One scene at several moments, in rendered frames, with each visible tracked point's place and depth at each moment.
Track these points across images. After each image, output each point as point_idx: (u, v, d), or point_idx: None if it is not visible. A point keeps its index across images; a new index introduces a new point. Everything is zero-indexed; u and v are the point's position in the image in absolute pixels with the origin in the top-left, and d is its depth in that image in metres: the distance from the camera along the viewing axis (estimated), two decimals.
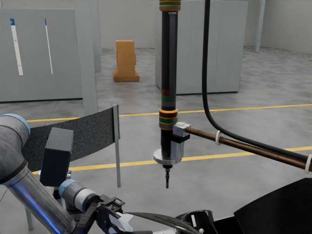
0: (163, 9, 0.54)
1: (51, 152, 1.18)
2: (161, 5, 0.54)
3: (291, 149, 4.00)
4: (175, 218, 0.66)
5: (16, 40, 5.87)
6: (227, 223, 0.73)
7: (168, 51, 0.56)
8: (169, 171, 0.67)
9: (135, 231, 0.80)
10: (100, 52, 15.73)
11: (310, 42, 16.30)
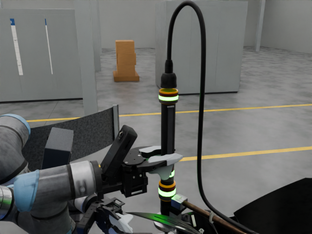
0: (162, 102, 0.60)
1: (51, 152, 1.18)
2: (160, 99, 0.60)
3: (291, 149, 4.00)
4: (175, 218, 0.66)
5: (16, 40, 5.87)
6: None
7: (167, 137, 0.63)
8: None
9: (135, 232, 0.80)
10: (100, 52, 15.73)
11: (310, 42, 16.30)
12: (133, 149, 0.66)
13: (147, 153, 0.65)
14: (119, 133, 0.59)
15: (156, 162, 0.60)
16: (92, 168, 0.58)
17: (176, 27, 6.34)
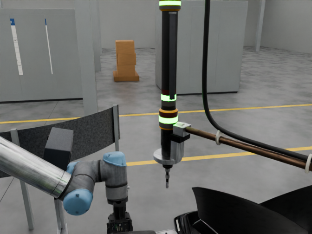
0: (163, 8, 0.54)
1: (51, 152, 1.18)
2: (161, 4, 0.54)
3: (291, 149, 4.00)
4: (139, 231, 0.74)
5: (16, 40, 5.87)
6: (200, 226, 0.70)
7: (168, 51, 0.56)
8: (169, 171, 0.67)
9: None
10: (100, 52, 15.73)
11: (310, 42, 16.30)
12: None
13: None
14: None
15: None
16: None
17: None
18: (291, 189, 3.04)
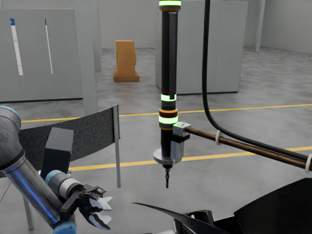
0: (163, 8, 0.54)
1: (51, 152, 1.18)
2: (161, 4, 0.54)
3: (291, 149, 4.00)
4: None
5: (16, 40, 5.87)
6: (186, 230, 0.70)
7: (168, 51, 0.56)
8: (169, 171, 0.67)
9: None
10: (100, 52, 15.73)
11: (310, 42, 16.30)
12: None
13: None
14: None
15: None
16: None
17: None
18: None
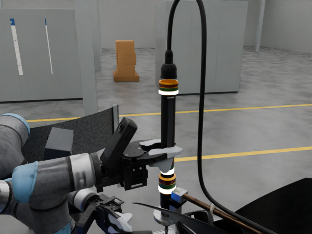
0: (162, 94, 0.59)
1: (51, 152, 1.18)
2: (160, 90, 0.60)
3: (291, 149, 4.00)
4: (138, 231, 0.79)
5: (16, 40, 5.87)
6: (186, 230, 0.70)
7: (167, 128, 0.62)
8: None
9: None
10: (100, 52, 15.73)
11: (310, 42, 16.30)
12: (133, 142, 0.66)
13: (147, 146, 0.64)
14: (119, 125, 0.58)
15: (156, 154, 0.60)
16: (91, 160, 0.57)
17: (176, 27, 6.34)
18: None
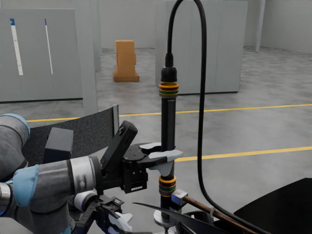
0: (162, 96, 0.60)
1: (51, 152, 1.18)
2: (161, 93, 0.60)
3: (291, 149, 4.00)
4: (138, 232, 0.80)
5: (16, 40, 5.87)
6: (186, 230, 0.70)
7: (167, 131, 0.62)
8: (168, 229, 0.73)
9: None
10: (100, 52, 15.73)
11: (310, 42, 16.30)
12: (133, 146, 0.66)
13: (147, 149, 0.65)
14: (120, 128, 0.58)
15: (156, 158, 0.60)
16: (92, 164, 0.57)
17: (176, 27, 6.34)
18: None
